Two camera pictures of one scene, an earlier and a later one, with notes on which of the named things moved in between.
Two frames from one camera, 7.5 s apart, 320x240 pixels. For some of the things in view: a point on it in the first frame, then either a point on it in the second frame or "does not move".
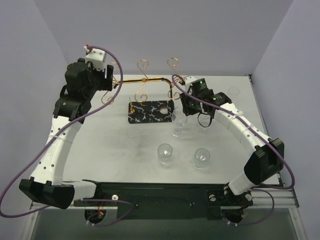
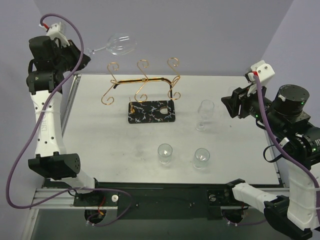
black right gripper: (187, 104) -> (241, 103)
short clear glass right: (201, 156) does not move
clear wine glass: (179, 119) -> (118, 44)
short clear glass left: (164, 151) does not move
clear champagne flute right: (234, 90) does not move
